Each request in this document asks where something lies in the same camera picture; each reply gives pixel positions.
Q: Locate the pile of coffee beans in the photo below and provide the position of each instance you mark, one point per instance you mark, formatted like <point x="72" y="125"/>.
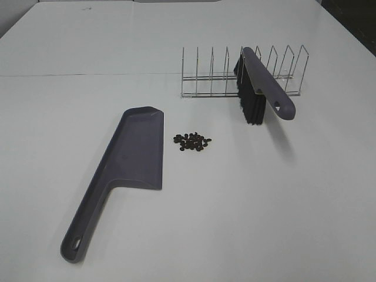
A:
<point x="191" y="141"/>

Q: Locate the grey plastic dustpan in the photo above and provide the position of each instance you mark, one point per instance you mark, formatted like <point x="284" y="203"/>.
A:
<point x="132" y="159"/>

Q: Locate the grey hand brush black bristles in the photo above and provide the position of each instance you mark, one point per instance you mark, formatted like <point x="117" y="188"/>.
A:
<point x="257" y="87"/>

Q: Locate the metal wire dish rack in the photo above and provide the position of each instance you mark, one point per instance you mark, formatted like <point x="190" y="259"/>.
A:
<point x="210" y="78"/>

